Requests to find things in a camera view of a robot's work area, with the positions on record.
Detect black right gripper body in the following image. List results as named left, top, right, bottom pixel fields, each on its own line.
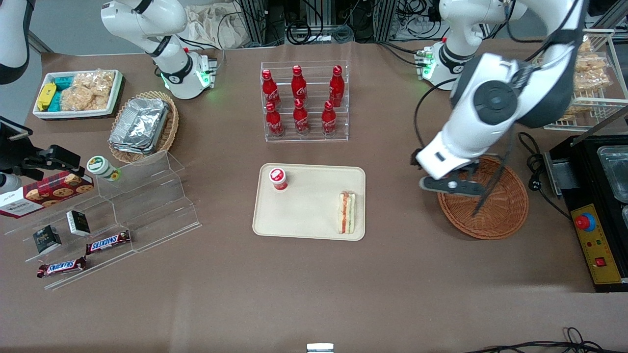
left=0, top=116, right=35, bottom=173

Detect triangle sandwich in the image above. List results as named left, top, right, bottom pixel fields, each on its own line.
left=338, top=191, right=356, bottom=235

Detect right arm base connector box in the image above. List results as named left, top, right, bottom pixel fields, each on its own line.
left=197, top=53, right=219, bottom=90

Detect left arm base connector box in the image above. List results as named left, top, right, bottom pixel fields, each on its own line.
left=414, top=47, right=436, bottom=80

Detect round brown wicker basket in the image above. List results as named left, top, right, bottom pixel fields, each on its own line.
left=437, top=155, right=529, bottom=241

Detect oval light wicker basket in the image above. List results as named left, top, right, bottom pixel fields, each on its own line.
left=107, top=90, right=180, bottom=165

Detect beige plastic tray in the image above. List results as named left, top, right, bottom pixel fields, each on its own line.
left=252, top=163, right=366, bottom=242

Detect red tartan cookie box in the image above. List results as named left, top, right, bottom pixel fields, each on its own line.
left=0, top=171, right=95, bottom=219

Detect green white lidded cup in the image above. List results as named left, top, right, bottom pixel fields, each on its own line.
left=86, top=155, right=121, bottom=182

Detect yellow snack packet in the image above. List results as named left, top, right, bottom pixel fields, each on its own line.
left=36, top=82, right=57, bottom=112

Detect small black white carton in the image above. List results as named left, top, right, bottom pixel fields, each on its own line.
left=66, top=210, right=92, bottom=238

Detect clear bag of rice crackers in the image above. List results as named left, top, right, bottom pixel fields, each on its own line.
left=59, top=69, right=116, bottom=112

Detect teal snack packet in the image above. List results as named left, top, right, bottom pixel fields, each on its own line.
left=48, top=75, right=75, bottom=112

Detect white rectangular snack bin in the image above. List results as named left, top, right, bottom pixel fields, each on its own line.
left=32, top=69, right=124, bottom=120

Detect stack of foil containers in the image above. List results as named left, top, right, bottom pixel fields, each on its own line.
left=108, top=97, right=170, bottom=155

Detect black machine housing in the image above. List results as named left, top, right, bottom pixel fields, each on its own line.
left=542, top=131, right=628, bottom=293

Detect snickers chocolate bar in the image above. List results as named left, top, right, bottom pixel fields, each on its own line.
left=36, top=256, right=87, bottom=279
left=85, top=230, right=132, bottom=256

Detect red emergency stop button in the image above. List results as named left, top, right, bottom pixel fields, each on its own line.
left=575, top=213, right=597, bottom=234

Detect clear acrylic stepped display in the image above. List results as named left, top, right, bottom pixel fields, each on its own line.
left=4, top=150, right=202, bottom=291

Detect yellow control panel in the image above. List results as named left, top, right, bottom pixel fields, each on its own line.
left=571, top=203, right=625, bottom=286

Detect red cola bottle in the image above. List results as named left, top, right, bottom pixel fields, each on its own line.
left=262, top=69, right=282, bottom=108
left=265, top=101, right=285, bottom=137
left=329, top=65, right=345, bottom=107
left=321, top=100, right=338, bottom=136
left=291, top=65, right=308, bottom=104
left=292, top=98, right=311, bottom=136

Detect steel pan insert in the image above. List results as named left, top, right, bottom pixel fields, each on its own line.
left=596, top=145, right=628, bottom=204

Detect clear acrylic bottle rack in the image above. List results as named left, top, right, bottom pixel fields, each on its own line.
left=260, top=60, right=350, bottom=143

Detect red lidded yogurt cup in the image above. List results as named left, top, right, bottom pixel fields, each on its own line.
left=268, top=167, right=289, bottom=192

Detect beige cloth bag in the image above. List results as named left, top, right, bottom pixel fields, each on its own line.
left=183, top=4, right=252, bottom=50

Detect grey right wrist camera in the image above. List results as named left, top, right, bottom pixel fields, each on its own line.
left=0, top=173, right=23, bottom=195

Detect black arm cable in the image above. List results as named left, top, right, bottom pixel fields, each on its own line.
left=410, top=78, right=459, bottom=171

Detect black power cable with plug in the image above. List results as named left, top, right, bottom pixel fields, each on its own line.
left=517, top=131, right=573, bottom=222

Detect white wire bread rack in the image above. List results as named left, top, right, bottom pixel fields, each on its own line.
left=537, top=28, right=628, bottom=132

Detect black floor cables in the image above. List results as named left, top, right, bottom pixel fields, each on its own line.
left=464, top=327, right=628, bottom=353

